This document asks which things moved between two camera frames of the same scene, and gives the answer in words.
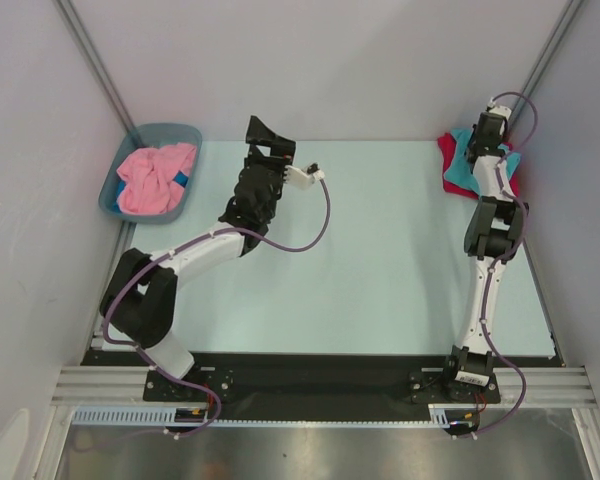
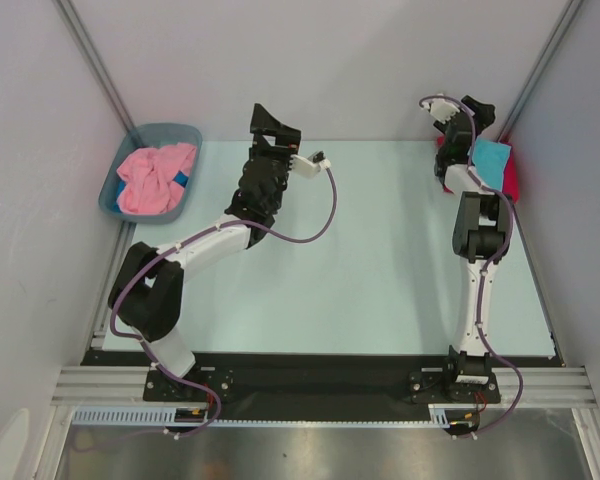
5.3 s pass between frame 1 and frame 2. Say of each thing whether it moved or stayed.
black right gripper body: moved
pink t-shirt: stayed
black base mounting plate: stayed
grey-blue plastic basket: stayed
